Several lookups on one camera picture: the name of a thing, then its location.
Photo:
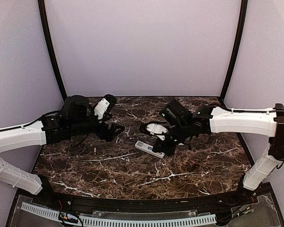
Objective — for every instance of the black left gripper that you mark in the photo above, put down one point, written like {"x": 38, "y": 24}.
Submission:
{"x": 110, "y": 135}

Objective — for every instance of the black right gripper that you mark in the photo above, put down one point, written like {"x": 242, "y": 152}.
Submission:
{"x": 162, "y": 148}

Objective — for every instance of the white remote control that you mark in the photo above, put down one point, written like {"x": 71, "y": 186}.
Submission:
{"x": 148, "y": 149}

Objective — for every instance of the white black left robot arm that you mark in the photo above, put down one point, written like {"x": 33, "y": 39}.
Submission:
{"x": 76, "y": 117}

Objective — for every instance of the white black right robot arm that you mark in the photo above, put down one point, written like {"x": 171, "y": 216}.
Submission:
{"x": 185, "y": 124}

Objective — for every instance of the black front frame rail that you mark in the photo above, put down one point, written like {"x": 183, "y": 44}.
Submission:
{"x": 223, "y": 201}

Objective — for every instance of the small circuit board with wires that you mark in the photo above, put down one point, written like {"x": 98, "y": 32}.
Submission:
{"x": 69, "y": 219}

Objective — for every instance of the white slotted cable duct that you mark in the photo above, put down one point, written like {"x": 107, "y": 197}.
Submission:
{"x": 119, "y": 219}

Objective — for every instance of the black left corner frame post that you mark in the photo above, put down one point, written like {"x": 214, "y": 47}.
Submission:
{"x": 50, "y": 48}

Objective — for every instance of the black corner frame post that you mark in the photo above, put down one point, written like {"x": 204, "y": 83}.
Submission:
{"x": 235, "y": 49}
{"x": 50, "y": 48}

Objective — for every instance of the black right corner frame post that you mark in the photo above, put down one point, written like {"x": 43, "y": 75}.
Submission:
{"x": 235, "y": 49}

